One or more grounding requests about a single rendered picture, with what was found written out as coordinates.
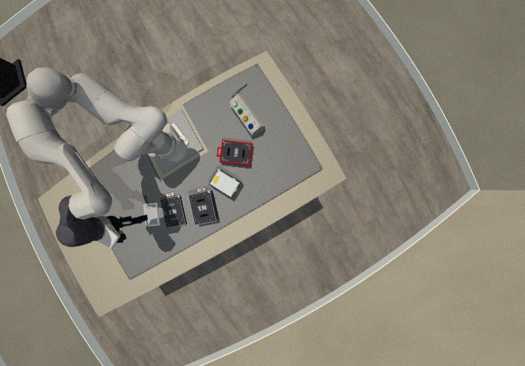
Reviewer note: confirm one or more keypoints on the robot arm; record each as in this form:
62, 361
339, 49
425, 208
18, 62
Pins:
30, 121

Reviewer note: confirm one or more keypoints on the white operator button panel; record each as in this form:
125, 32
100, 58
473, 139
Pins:
246, 114

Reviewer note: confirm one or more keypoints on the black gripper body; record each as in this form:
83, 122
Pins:
115, 222

